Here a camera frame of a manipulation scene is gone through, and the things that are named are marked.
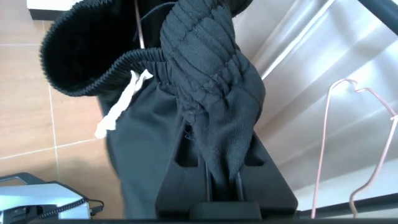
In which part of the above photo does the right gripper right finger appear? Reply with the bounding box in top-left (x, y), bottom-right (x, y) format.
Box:
top-left (236, 132), bottom-right (299, 218)

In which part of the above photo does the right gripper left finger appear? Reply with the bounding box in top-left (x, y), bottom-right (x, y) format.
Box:
top-left (154, 124), bottom-right (214, 219)

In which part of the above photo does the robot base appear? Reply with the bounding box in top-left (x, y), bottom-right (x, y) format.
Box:
top-left (0, 172), bottom-right (105, 220)

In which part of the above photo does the black clothes rack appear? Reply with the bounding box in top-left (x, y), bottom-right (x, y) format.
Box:
top-left (295, 0), bottom-right (398, 219)

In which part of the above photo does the black garment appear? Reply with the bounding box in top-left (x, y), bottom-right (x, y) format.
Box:
top-left (39, 0), bottom-right (267, 220)

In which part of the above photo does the pink clothes hanger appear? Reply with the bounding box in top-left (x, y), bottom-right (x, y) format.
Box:
top-left (133, 0), bottom-right (146, 50)
top-left (310, 77), bottom-right (398, 219)

